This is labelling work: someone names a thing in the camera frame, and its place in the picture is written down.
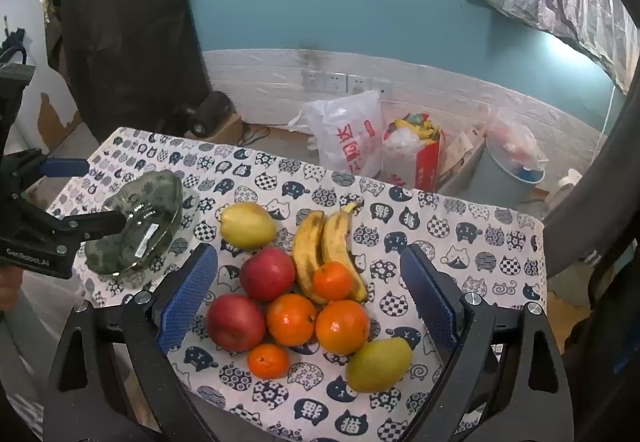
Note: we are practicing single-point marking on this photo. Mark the green patterned glass bowl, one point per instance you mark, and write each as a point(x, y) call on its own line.
point(150, 197)

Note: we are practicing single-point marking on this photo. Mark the large orange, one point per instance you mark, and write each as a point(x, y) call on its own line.
point(291, 319)
point(342, 327)

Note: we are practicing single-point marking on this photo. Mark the clear bag with items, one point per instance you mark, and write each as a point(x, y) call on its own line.
point(410, 125)

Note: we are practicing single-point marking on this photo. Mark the dark cloth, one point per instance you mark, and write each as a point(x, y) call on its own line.
point(130, 32)

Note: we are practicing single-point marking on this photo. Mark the white wall socket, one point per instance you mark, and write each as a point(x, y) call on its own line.
point(358, 85)
point(313, 80)
point(382, 90)
point(335, 82)

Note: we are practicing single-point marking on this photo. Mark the person's left hand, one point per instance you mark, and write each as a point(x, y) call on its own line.
point(9, 289)

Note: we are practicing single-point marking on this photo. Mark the printed cardboard piece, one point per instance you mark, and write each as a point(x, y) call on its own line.
point(462, 147)

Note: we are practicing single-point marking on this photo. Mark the dark grey chair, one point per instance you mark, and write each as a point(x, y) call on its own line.
point(595, 182)

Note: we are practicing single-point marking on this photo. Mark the red apple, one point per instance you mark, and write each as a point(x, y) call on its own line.
point(267, 273)
point(236, 322)

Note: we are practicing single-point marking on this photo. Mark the spotted yellow banana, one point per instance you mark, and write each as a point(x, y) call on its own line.
point(339, 237)

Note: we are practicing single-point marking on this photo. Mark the small mandarin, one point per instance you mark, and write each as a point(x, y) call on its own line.
point(268, 361)
point(332, 281)

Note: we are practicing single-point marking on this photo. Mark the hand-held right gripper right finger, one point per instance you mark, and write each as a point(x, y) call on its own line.
point(432, 297)

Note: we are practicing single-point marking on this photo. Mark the yellow-green pear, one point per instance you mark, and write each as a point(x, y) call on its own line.
point(378, 364)
point(247, 224)

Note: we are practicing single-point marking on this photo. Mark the white plastic container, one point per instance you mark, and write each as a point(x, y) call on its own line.
point(567, 182)

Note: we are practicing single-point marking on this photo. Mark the black cylindrical device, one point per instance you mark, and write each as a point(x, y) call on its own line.
point(210, 115)

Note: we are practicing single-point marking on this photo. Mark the cat-print tablecloth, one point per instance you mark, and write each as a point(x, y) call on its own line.
point(450, 232)

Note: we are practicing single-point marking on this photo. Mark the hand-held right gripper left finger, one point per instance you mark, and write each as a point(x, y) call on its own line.
point(187, 297)

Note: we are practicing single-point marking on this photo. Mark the pink plastic bag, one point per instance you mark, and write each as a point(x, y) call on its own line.
point(515, 137)

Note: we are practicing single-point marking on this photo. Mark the grey-blue bin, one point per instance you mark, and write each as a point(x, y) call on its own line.
point(500, 182)

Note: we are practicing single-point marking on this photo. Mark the white red-printed plastic bag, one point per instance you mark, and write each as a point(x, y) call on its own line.
point(345, 132)

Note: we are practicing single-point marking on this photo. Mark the red and white carton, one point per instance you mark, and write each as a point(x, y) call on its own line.
point(425, 167)

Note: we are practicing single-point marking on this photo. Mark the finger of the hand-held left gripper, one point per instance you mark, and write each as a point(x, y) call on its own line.
point(95, 223)
point(67, 167)

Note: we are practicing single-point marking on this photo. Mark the bunch of two bananas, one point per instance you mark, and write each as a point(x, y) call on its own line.
point(306, 247)

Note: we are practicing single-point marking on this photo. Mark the brown cardboard box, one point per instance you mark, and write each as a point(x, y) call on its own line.
point(229, 128)

